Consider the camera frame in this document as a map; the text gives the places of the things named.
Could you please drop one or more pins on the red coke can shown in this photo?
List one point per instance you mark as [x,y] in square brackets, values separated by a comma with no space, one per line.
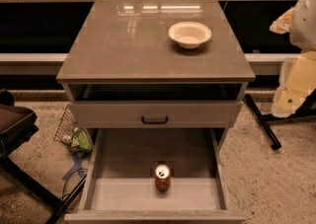
[162,177]

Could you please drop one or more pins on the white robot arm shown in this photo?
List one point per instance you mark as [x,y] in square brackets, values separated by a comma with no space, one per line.
[297,79]

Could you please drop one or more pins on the grey drawer cabinet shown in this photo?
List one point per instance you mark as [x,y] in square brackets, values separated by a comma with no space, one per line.
[123,53]

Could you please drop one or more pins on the open grey drawer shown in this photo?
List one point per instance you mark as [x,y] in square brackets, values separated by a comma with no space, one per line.
[120,186]

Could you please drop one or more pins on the white paper bowl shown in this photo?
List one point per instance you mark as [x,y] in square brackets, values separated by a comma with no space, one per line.
[189,35]

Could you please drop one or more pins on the green chip bag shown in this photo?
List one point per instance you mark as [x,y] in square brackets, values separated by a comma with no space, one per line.
[77,141]

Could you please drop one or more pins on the dark chair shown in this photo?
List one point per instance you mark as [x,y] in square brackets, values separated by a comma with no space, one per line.
[17,126]

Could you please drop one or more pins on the black metal stand leg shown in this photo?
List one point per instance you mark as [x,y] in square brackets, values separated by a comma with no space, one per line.
[306,111]

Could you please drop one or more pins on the closed drawer with black handle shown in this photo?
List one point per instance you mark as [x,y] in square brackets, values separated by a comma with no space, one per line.
[155,114]

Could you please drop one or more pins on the wire mesh basket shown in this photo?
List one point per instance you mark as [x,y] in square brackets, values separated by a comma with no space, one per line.
[66,126]

